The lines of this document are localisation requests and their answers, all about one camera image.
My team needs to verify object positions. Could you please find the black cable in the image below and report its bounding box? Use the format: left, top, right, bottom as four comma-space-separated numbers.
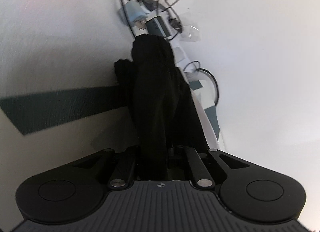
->
114, 0, 221, 105

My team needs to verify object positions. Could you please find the black and white jacket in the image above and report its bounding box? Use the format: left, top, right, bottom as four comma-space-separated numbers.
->
113, 34, 208, 182

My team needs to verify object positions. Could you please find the geometric patterned table cloth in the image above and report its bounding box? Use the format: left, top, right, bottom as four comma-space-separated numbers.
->
1, 83, 219, 152

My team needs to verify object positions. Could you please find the small grey charger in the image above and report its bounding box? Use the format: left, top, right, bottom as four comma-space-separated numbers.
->
145, 16, 171, 38

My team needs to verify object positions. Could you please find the light blue adapter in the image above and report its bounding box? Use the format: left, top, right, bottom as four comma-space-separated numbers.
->
123, 1, 149, 26

